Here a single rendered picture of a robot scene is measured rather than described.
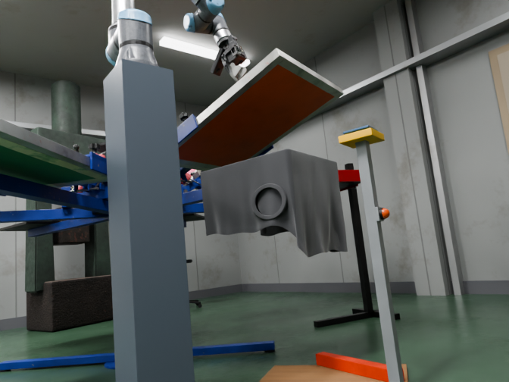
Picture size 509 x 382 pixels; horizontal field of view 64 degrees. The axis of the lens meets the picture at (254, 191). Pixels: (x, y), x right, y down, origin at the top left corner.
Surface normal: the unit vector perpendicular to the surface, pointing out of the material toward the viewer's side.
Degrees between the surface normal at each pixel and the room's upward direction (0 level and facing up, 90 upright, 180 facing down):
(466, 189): 90
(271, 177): 92
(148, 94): 90
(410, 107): 90
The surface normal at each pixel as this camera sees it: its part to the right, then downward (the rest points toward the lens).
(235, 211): -0.54, 0.07
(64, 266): 0.61, -0.18
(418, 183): -0.79, -0.02
